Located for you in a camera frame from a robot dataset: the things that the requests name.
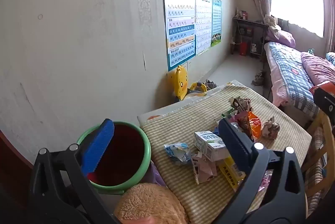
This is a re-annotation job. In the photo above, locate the reddish paper ball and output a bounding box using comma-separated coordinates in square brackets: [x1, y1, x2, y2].
[262, 117, 280, 140]

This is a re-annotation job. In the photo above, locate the yellow duck toy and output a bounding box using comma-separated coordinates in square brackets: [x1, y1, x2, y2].
[167, 65, 189, 104]

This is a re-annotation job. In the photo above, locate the orange wrapper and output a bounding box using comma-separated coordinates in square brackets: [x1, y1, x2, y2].
[247, 111, 262, 139]

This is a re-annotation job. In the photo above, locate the blue letter wall poster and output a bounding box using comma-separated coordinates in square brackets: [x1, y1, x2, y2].
[162, 0, 197, 72]

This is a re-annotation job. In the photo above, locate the wooden chair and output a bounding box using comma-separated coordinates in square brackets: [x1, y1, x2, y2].
[301, 111, 335, 214]

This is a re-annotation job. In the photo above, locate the red bin with green rim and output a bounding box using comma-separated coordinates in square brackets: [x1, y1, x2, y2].
[77, 121, 152, 196]

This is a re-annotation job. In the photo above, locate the purple plastic bag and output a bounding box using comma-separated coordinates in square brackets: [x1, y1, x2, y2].
[149, 161, 166, 186]

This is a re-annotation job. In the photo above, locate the yellow packet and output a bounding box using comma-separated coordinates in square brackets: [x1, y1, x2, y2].
[218, 157, 246, 192]

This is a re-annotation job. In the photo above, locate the purple pillow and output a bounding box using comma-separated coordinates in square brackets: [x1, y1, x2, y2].
[265, 27, 296, 48]

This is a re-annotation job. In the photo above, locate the maroon snack wrapper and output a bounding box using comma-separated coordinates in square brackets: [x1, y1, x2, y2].
[234, 112, 253, 139]

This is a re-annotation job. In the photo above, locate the white chart wall poster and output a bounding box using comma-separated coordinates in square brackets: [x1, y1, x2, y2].
[195, 0, 213, 55]

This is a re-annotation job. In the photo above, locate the white green milk carton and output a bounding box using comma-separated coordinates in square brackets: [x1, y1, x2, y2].
[194, 130, 231, 162]

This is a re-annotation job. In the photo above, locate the dark shelf table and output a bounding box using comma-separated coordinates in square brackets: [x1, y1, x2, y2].
[232, 17, 269, 59]

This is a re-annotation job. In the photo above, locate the green snack wrapper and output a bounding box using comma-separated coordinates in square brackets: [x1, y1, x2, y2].
[217, 107, 238, 122]

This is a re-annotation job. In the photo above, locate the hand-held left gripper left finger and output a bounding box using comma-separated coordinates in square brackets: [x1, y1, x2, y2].
[27, 118, 118, 224]

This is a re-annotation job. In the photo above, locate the peach fleece cloth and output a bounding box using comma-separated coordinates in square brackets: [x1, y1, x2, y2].
[113, 183, 189, 224]

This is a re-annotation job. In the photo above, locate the pink blanket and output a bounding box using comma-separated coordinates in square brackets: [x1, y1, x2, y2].
[300, 52, 335, 88]

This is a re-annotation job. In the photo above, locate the pair of shoes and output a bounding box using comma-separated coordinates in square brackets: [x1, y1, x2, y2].
[252, 71, 266, 86]

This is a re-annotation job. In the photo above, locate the pink white torn wrapper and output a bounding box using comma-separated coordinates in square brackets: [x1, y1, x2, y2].
[191, 152, 218, 185]

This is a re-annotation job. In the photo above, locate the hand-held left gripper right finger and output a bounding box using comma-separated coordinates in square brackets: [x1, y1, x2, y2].
[218, 117, 308, 224]

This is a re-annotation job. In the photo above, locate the yellow ride-on toy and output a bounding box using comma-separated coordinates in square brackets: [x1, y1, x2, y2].
[188, 81, 208, 96]

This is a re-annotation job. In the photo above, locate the bed with checked quilt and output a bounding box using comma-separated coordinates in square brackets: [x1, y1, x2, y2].
[264, 41, 335, 120]

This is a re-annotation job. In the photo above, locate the blue white crumpled wrapper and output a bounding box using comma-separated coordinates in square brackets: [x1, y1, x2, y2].
[164, 142, 193, 165]

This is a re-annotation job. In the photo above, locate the green striped table cloth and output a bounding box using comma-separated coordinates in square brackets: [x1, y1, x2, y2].
[140, 84, 313, 224]

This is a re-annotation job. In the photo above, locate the beige paper wrapper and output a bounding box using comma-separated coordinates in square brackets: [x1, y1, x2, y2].
[228, 96, 253, 112]

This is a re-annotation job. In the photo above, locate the teal chart wall poster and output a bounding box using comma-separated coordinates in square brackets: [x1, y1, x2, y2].
[210, 0, 222, 48]

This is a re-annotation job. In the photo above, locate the brown wooden door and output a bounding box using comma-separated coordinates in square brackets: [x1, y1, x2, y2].
[0, 130, 34, 188]

